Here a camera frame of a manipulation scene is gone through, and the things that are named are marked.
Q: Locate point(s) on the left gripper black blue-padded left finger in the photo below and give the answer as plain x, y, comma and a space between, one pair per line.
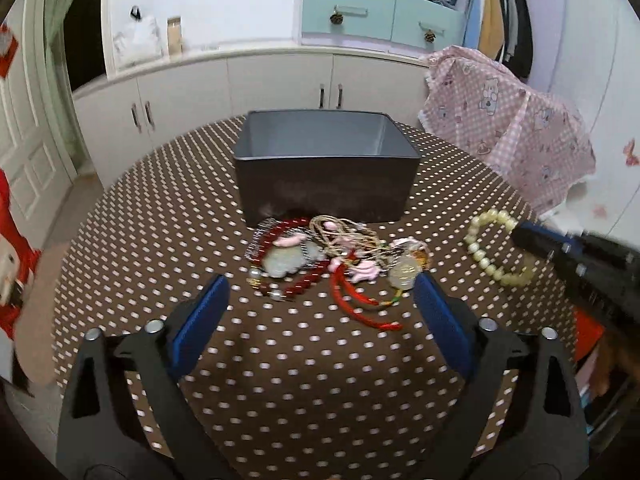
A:
100, 435

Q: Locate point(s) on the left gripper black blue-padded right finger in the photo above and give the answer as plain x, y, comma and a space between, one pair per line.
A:
518, 415

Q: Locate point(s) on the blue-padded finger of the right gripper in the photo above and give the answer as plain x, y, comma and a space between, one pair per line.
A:
540, 241

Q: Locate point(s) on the clear round pendant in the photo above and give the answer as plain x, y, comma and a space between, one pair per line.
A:
408, 258

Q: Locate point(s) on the pink white charm keychain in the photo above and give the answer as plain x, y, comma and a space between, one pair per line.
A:
356, 272

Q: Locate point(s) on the brown polka dot tablecloth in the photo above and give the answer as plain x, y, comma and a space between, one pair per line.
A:
292, 390

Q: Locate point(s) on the red cartoon poster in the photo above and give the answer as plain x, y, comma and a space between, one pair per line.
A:
18, 263

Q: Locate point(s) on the hanging clothes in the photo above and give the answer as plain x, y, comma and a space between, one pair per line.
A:
501, 30

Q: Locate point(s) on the white panel door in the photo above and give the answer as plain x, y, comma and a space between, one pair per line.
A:
30, 159

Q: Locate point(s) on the dark grey storage box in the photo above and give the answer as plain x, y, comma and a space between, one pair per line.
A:
301, 163

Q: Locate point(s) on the white low cabinet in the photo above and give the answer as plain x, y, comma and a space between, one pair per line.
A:
124, 119

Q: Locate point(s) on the teal drawer unit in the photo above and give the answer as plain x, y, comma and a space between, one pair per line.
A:
404, 27

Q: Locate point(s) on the white plastic bag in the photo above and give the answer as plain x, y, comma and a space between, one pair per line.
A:
138, 42

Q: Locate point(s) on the brown paper package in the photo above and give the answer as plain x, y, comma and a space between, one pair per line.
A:
174, 36

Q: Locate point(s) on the pink butterfly wall sticker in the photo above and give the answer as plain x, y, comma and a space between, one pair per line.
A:
631, 158

